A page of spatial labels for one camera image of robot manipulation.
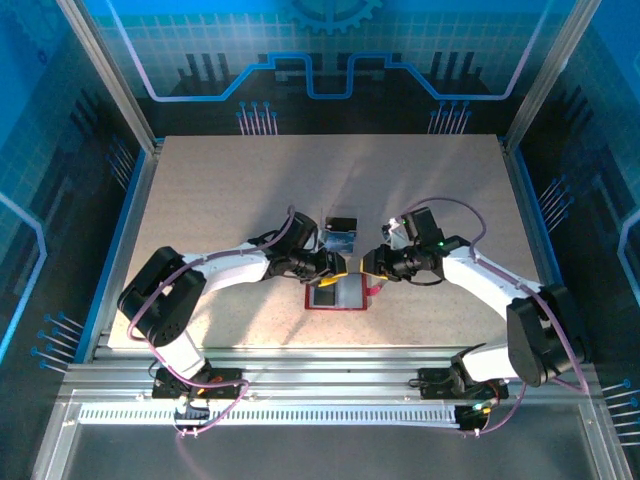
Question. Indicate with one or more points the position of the blue credit card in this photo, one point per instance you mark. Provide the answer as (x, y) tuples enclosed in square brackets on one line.
[(342, 243)]

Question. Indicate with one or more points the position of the aluminium side rail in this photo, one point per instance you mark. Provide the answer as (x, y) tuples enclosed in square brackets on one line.
[(135, 225), (531, 225)]

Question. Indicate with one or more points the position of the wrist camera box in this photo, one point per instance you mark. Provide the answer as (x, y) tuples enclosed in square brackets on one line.
[(302, 230), (425, 225)]

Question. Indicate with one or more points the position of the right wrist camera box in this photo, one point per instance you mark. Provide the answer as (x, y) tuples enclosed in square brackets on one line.
[(425, 225)]

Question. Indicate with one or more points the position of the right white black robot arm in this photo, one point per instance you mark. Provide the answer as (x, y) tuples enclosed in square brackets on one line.
[(540, 340)]

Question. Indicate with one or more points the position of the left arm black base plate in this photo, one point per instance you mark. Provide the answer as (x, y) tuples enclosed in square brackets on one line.
[(225, 384)]

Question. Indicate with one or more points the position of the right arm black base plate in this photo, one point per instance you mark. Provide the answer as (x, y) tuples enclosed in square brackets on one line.
[(435, 384)]

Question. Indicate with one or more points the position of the red card holder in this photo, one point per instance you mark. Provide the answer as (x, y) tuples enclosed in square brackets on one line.
[(350, 295)]

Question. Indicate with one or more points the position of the aluminium corner post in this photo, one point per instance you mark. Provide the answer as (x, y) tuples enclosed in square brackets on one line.
[(117, 85), (542, 85)]

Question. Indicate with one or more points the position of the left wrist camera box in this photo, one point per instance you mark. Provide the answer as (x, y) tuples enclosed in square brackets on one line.
[(302, 230)]

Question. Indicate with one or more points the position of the aluminium front frame rail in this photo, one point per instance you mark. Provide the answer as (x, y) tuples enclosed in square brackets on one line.
[(325, 362)]

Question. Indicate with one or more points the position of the black credit card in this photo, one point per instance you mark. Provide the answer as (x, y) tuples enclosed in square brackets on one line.
[(341, 224)]

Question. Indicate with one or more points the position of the clear acrylic card stand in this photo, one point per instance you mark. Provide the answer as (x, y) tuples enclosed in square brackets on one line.
[(340, 210)]

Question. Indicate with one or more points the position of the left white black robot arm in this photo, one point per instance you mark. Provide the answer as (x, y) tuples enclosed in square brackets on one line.
[(160, 295)]

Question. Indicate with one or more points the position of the small black electronics box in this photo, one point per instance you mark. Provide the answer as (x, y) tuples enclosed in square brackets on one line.
[(472, 417), (192, 412)]

